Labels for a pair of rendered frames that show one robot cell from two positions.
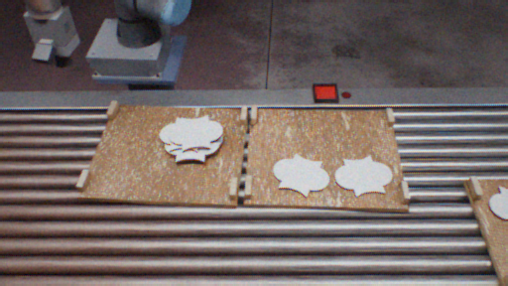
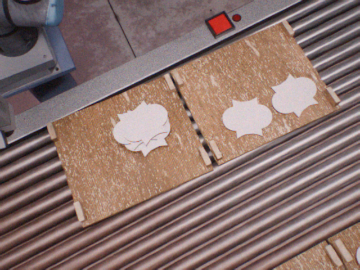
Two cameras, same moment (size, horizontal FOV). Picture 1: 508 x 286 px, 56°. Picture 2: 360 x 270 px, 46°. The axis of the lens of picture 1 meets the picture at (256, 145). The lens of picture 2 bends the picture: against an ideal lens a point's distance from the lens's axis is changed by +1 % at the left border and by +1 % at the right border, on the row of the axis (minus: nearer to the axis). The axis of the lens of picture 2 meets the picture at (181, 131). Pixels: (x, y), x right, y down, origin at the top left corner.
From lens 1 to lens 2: 0.53 m
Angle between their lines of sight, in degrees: 24
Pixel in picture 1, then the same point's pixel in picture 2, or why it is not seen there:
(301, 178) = (249, 121)
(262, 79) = not seen: outside the picture
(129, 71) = (29, 77)
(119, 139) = (79, 156)
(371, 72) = not seen: outside the picture
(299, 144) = (229, 89)
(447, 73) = not seen: outside the picture
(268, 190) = (229, 143)
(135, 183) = (122, 190)
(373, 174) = (301, 90)
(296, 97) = (197, 40)
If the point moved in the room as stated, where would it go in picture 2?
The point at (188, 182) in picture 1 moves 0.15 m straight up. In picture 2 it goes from (163, 167) to (157, 152)
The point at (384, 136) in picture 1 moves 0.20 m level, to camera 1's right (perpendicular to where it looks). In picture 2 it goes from (290, 48) to (343, 19)
